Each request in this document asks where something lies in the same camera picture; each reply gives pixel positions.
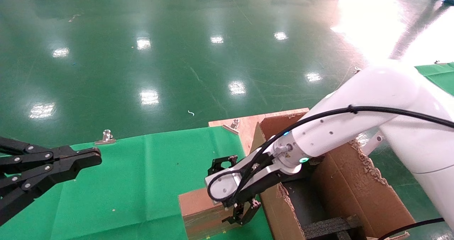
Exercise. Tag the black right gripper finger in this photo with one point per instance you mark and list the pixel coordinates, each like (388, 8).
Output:
(218, 163)
(244, 215)

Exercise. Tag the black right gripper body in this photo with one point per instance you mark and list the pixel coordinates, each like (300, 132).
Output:
(260, 185)

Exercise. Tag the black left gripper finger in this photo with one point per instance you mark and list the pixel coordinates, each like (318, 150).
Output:
(85, 153)
(53, 176)

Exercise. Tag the small cardboard box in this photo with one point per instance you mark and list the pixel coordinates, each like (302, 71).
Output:
(198, 211)

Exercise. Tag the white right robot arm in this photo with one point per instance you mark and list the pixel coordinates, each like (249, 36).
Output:
(372, 91)

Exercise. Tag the large open cardboard carton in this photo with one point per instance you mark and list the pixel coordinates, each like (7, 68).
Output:
(354, 190)

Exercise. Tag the plywood board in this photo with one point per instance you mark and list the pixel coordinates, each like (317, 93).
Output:
(248, 124)

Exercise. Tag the green tablecloth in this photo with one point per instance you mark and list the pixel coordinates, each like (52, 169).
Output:
(142, 179)
(443, 75)

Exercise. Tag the black foam insert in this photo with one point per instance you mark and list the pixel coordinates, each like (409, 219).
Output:
(330, 227)

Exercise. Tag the white table leg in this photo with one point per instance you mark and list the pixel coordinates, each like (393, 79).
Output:
(376, 142)

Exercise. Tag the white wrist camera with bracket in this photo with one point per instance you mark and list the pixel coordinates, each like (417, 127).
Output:
(227, 187)

